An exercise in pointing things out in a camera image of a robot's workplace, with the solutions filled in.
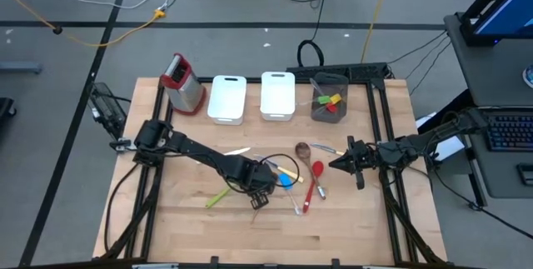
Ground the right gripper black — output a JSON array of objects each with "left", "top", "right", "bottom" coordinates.
[{"left": 328, "top": 135, "right": 378, "bottom": 192}]

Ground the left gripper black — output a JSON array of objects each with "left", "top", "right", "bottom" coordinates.
[{"left": 231, "top": 155, "right": 279, "bottom": 212}]

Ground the red silicone spoon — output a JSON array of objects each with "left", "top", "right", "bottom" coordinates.
[{"left": 301, "top": 160, "right": 325, "bottom": 215}]

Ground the green silicone spoon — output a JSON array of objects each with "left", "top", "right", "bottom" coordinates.
[{"left": 205, "top": 187, "right": 231, "bottom": 209}]

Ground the large dark wooden spoon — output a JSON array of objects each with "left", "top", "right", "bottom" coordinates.
[{"left": 294, "top": 142, "right": 328, "bottom": 201}]

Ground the red spatula clear handle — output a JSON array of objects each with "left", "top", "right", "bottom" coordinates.
[{"left": 310, "top": 77, "right": 339, "bottom": 114}]

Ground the green spatula clear handle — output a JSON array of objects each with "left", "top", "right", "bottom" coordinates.
[{"left": 296, "top": 94, "right": 332, "bottom": 107}]

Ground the grey translucent plastic bin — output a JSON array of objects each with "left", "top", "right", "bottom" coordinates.
[{"left": 310, "top": 72, "right": 350, "bottom": 124}]

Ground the white plastic bin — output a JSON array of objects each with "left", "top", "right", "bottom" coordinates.
[
  {"left": 260, "top": 71, "right": 296, "bottom": 122},
  {"left": 207, "top": 74, "right": 247, "bottom": 127}
]

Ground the white paper sheet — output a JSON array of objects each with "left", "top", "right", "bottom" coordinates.
[{"left": 415, "top": 112, "right": 466, "bottom": 162}]

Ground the red and steel box grater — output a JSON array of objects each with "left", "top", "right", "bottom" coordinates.
[{"left": 159, "top": 52, "right": 208, "bottom": 117}]

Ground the black keyboard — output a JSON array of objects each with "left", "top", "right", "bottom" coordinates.
[{"left": 485, "top": 110, "right": 533, "bottom": 152}]

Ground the grey computer cart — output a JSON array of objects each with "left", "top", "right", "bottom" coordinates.
[{"left": 416, "top": 12, "right": 533, "bottom": 212}]

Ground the small black desk device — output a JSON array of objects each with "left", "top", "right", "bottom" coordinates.
[{"left": 516, "top": 163, "right": 533, "bottom": 187}]

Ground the black mesh power box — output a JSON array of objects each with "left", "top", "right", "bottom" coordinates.
[{"left": 87, "top": 82, "right": 128, "bottom": 137}]

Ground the round blue white object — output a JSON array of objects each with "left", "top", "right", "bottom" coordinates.
[{"left": 521, "top": 63, "right": 533, "bottom": 90}]

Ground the black computer monitor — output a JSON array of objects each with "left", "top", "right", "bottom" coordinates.
[{"left": 460, "top": 0, "right": 533, "bottom": 47}]

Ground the black floor object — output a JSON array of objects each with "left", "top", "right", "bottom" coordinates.
[{"left": 0, "top": 97, "right": 17, "bottom": 137}]

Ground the grey floor bar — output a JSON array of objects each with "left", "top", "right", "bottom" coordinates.
[{"left": 0, "top": 62, "right": 43, "bottom": 75}]

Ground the blue spatula clear handle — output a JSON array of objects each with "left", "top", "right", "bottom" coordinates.
[{"left": 277, "top": 173, "right": 304, "bottom": 217}]

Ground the left wrist black cable loop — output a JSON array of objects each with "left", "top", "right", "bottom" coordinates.
[{"left": 260, "top": 153, "right": 301, "bottom": 190}]

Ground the black aluminium table frame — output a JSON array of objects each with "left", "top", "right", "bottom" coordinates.
[{"left": 97, "top": 75, "right": 446, "bottom": 266}]

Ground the black coiled cable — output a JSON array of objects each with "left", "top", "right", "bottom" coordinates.
[{"left": 296, "top": 0, "right": 334, "bottom": 69}]

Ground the thin black cable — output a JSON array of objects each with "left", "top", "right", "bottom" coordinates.
[
  {"left": 405, "top": 37, "right": 452, "bottom": 81},
  {"left": 386, "top": 30, "right": 450, "bottom": 66},
  {"left": 409, "top": 42, "right": 452, "bottom": 96}
]

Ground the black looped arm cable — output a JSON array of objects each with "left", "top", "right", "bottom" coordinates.
[{"left": 102, "top": 161, "right": 145, "bottom": 256}]

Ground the yellow floor cable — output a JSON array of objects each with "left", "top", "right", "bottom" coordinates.
[{"left": 360, "top": 0, "right": 395, "bottom": 64}]

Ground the long black floor cable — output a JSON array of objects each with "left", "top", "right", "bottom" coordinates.
[{"left": 431, "top": 167, "right": 533, "bottom": 240}]

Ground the yellow cable with plug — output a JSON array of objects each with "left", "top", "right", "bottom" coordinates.
[{"left": 0, "top": 0, "right": 167, "bottom": 48}]

